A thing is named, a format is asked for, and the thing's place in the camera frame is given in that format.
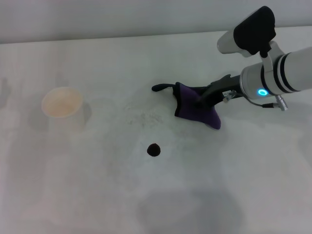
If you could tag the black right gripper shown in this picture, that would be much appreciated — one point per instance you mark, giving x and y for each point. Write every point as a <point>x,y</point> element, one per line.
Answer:
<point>224,85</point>

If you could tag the purple rag with black trim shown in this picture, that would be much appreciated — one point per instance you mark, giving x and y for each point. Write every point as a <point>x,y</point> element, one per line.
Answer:
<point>187,108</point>

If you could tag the white paper cup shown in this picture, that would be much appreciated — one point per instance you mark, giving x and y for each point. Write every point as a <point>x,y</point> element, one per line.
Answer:
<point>62,102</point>

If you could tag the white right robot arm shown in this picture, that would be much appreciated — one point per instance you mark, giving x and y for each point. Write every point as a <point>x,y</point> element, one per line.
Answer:
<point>292,70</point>

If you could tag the black water stain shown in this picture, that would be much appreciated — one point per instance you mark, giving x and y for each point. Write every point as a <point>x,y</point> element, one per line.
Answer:
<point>153,149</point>

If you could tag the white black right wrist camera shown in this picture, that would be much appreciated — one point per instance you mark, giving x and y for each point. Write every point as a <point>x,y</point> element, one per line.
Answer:
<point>253,29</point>

